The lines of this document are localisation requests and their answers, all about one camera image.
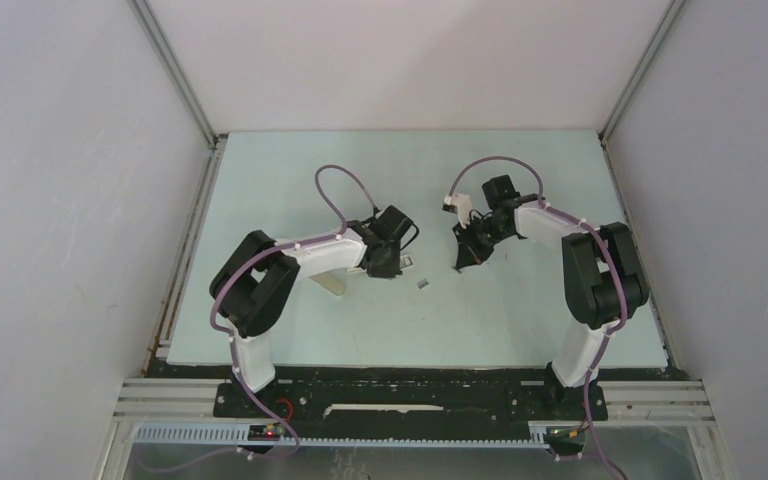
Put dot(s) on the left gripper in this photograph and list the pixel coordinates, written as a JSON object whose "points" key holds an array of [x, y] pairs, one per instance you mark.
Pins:
{"points": [[389, 271]]}

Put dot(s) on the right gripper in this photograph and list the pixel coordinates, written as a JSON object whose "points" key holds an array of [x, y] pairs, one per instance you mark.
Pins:
{"points": [[470, 253]]}

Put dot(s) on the olive green stapler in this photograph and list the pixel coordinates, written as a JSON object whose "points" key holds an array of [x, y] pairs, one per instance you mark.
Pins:
{"points": [[332, 281]]}

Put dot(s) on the staple tray box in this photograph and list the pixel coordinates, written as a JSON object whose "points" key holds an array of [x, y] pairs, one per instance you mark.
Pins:
{"points": [[406, 261]]}

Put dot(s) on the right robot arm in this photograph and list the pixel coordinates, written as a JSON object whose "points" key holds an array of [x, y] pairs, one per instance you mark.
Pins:
{"points": [[602, 274]]}

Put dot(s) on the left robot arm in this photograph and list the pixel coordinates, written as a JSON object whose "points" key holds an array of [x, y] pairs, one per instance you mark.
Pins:
{"points": [[252, 288]]}

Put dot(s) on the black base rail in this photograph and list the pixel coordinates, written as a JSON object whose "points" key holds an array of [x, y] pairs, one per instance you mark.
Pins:
{"points": [[412, 404]]}

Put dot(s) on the right aluminium frame post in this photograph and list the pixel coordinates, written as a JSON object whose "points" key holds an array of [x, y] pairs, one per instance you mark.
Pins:
{"points": [[667, 23]]}

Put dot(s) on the aluminium frame post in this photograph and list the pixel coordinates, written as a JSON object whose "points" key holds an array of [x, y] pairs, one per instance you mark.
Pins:
{"points": [[667, 23], [164, 51]]}

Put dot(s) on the left aluminium frame post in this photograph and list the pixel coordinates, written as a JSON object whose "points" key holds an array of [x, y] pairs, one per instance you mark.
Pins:
{"points": [[164, 51]]}

